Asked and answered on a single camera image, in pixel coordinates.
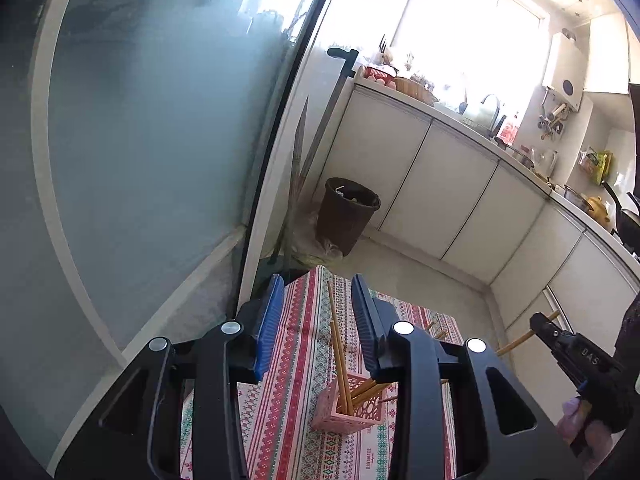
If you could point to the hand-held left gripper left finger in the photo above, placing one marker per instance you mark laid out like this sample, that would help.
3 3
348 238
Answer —
270 320

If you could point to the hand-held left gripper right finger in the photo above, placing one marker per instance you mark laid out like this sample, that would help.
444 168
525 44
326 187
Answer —
362 320

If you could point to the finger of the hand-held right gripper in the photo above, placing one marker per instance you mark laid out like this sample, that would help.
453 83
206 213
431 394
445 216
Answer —
550 332

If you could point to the dark wooden chopstick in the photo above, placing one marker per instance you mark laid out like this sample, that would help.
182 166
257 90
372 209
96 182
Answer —
441 334

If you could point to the pink plastic utensil basket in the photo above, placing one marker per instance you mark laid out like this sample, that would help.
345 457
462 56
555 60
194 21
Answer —
350 420

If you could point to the person's right hand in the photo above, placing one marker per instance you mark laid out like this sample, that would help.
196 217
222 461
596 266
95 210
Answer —
595 445

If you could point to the patterned tablecloth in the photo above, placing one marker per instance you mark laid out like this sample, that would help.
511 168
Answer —
295 360

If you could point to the clear plastic bag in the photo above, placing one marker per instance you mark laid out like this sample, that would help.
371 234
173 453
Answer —
325 250

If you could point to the dark brown trash bin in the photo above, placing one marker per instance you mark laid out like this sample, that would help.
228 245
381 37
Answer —
345 220

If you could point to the black wok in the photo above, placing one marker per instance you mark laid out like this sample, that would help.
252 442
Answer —
630 225

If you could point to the steel cooking pot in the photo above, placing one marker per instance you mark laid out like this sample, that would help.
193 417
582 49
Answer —
576 196

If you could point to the white kitchen cabinets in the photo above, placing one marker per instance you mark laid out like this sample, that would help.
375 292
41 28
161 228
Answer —
450 185

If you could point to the glass jug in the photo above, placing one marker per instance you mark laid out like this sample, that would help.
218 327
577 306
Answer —
548 161

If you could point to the yellow green food packets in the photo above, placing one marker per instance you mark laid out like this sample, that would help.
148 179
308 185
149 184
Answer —
595 165

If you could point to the grey metal pole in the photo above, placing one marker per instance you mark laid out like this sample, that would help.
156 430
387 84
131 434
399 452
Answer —
330 110
301 135

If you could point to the red bottle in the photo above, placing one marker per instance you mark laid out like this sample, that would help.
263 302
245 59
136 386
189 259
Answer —
508 130

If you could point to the frosted glass door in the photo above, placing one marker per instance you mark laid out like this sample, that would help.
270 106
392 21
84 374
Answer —
150 135

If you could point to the steel faucet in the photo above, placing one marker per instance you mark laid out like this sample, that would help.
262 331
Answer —
495 102

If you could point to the woven basket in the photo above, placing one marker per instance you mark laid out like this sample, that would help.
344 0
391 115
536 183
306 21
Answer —
412 87

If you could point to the red egg tray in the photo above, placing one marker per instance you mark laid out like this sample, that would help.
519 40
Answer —
377 76

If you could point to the white water heater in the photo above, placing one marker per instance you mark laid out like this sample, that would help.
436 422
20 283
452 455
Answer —
565 70

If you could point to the kitchen window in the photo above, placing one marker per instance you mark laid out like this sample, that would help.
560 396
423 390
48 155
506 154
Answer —
450 35

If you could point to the white wall cabinet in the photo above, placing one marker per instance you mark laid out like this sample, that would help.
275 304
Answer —
607 55

